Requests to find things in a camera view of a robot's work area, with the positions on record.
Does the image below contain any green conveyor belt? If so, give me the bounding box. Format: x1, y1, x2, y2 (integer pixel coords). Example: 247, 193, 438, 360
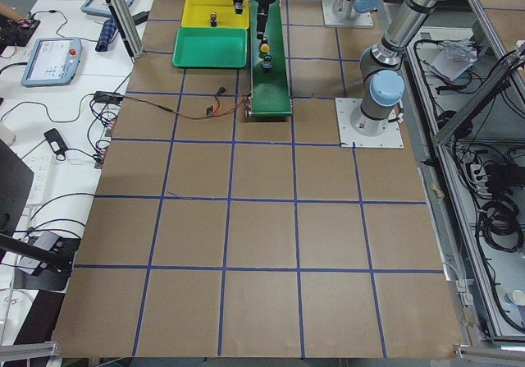
245, 0, 292, 117

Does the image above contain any yellow plastic tray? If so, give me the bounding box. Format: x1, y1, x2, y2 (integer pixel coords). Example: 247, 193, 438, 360
181, 0, 250, 30

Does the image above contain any green plastic tray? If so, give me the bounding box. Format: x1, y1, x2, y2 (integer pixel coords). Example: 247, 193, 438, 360
171, 27, 248, 69

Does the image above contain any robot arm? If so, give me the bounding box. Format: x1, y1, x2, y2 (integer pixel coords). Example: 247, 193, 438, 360
231, 0, 453, 119

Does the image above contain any lower teach pendant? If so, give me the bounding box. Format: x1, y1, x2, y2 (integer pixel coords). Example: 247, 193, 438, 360
21, 37, 83, 88

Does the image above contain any aluminium frame post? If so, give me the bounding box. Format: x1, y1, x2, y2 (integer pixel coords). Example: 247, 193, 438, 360
105, 0, 144, 59

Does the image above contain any black power adapter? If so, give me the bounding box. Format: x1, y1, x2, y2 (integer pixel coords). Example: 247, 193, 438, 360
43, 128, 69, 161

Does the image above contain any yellow push button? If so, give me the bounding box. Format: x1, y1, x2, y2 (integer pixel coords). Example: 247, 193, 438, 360
210, 12, 217, 27
259, 37, 270, 54

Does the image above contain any red black power cable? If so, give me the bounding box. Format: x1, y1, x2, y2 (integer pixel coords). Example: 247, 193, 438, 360
121, 85, 249, 122

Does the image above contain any blue plaid folded umbrella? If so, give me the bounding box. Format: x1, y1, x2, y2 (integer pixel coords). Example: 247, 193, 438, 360
95, 18, 117, 53

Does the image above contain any green push button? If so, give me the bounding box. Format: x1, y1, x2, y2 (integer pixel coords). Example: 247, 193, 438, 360
261, 53, 273, 73

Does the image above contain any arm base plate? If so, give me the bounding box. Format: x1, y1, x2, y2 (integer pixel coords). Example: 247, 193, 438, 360
335, 98, 404, 149
322, 0, 377, 29

